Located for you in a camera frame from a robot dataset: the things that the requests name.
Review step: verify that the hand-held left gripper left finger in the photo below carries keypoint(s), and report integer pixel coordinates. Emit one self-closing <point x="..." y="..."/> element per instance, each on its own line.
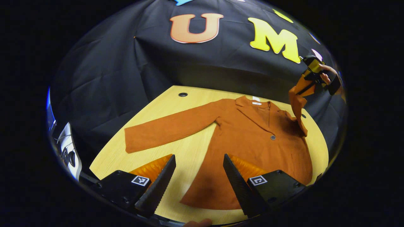
<point x="161" y="186"/>

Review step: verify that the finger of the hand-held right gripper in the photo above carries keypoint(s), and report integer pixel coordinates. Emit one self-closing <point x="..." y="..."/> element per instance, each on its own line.
<point x="303" y="83"/>
<point x="311" y="90"/>

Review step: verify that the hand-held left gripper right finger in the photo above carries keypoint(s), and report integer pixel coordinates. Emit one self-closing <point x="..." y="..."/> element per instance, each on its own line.
<point x="240" y="189"/>

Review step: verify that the rust orange coat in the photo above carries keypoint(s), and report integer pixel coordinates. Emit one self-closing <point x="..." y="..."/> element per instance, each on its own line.
<point x="252" y="142"/>

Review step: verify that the white side table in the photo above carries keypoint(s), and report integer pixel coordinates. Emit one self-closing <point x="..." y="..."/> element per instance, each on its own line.
<point x="70" y="138"/>

